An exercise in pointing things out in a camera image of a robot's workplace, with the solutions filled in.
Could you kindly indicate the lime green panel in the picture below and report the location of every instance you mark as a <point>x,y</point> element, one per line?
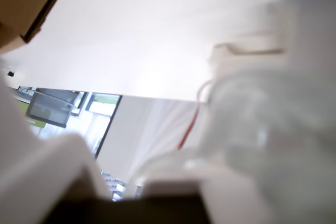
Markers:
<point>23,106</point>

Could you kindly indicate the grey monitor screen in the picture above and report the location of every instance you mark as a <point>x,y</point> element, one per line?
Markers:
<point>50,108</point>

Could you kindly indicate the dark framed window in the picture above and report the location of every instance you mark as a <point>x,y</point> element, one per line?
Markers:
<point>102,108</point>

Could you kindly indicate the brown cardboard box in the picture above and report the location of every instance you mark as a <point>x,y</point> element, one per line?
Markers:
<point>23,3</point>

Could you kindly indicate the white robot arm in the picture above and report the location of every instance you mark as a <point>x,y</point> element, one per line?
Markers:
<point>302,11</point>

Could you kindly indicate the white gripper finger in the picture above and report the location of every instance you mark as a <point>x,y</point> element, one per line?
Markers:
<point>39,171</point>
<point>275,155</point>

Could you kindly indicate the white cloth backdrop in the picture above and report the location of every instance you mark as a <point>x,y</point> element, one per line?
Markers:
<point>162,129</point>

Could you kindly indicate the small black webcam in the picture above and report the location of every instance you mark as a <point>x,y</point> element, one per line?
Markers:
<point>10,73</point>

